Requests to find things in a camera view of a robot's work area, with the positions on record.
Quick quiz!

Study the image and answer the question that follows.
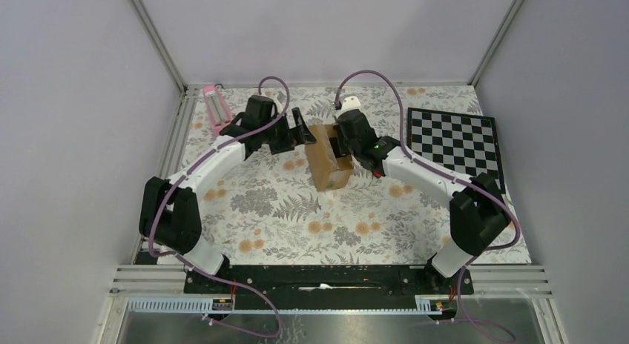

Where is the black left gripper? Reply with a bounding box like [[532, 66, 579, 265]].
[[260, 107, 315, 155]]

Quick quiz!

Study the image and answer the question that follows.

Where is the brown cardboard express box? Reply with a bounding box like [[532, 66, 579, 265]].
[[305, 125, 354, 192]]

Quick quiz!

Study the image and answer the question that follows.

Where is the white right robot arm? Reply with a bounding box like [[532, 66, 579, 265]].
[[334, 107, 516, 294]]

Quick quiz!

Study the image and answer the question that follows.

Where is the floral table mat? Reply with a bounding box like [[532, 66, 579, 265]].
[[176, 85, 482, 265]]

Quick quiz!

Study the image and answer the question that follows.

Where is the pink metronome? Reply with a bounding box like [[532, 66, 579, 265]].
[[202, 86, 234, 134]]

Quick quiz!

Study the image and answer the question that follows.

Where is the black white checkerboard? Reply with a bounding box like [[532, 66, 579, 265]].
[[406, 107, 506, 194]]

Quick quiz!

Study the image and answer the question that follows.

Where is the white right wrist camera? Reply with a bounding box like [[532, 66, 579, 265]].
[[335, 96, 361, 118]]

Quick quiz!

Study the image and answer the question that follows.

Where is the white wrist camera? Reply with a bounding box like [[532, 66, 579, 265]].
[[260, 92, 286, 118], [335, 96, 361, 118]]

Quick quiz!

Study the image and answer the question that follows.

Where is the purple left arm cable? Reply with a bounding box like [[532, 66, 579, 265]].
[[147, 76, 291, 340]]

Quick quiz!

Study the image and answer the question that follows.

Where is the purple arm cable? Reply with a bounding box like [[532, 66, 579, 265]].
[[147, 76, 291, 340], [334, 69, 522, 343]]

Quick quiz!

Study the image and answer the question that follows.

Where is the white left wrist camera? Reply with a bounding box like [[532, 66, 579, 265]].
[[260, 92, 286, 118]]

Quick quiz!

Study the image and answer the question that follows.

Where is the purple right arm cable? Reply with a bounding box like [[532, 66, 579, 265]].
[[334, 69, 522, 343]]

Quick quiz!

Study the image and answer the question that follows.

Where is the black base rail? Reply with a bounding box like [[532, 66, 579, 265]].
[[183, 265, 474, 304]]

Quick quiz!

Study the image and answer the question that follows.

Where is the grey slotted cable duct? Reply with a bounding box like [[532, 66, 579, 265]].
[[128, 293, 450, 316]]

